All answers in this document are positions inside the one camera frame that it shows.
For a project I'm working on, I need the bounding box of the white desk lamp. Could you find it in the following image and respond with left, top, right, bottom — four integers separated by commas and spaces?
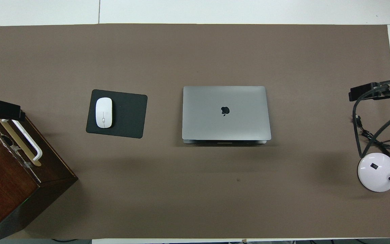
357, 121, 390, 192

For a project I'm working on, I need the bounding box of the brass handle plate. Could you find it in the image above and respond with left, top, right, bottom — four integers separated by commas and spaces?
0, 119, 42, 167

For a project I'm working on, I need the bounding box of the grey aluminium laptop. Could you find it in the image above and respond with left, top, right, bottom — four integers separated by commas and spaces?
182, 85, 272, 145

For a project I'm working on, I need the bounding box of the white computer mouse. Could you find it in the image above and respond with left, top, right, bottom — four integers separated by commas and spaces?
95, 97, 113, 128

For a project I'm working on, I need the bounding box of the dark brown wooden box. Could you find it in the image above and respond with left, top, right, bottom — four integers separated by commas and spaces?
0, 99, 79, 243

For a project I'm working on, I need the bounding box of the white box handle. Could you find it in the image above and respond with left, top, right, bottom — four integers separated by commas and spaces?
1, 119, 43, 161

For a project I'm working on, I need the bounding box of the brown table mat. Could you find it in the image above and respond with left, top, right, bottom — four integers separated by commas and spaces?
0, 24, 390, 239

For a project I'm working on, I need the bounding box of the black lamp cable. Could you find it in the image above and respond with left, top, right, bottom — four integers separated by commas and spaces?
352, 115, 390, 158

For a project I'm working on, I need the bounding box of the black mouse pad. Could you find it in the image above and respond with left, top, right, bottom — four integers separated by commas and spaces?
86, 89, 148, 139

